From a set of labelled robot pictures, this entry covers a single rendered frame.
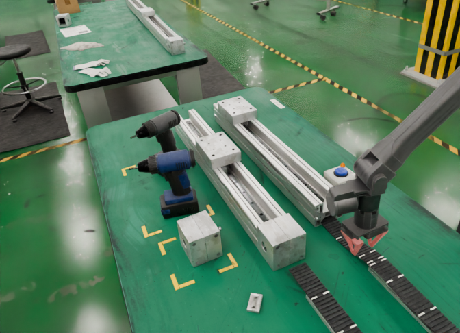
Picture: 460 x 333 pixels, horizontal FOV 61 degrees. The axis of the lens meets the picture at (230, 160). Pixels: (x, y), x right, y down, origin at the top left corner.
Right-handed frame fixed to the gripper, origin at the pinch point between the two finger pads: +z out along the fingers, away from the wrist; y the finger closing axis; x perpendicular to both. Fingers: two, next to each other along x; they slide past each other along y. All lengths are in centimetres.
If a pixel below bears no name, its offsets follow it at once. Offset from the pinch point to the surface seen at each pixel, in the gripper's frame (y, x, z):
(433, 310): -0.6, 22.5, 0.5
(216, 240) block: 34.3, -18.6, -4.4
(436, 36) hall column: -262, -198, 34
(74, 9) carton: 29, -395, -13
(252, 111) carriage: -6, -72, -11
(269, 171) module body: 3.5, -43.4, -1.5
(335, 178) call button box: -10.9, -25.4, -3.7
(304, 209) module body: 4.2, -21.0, -0.5
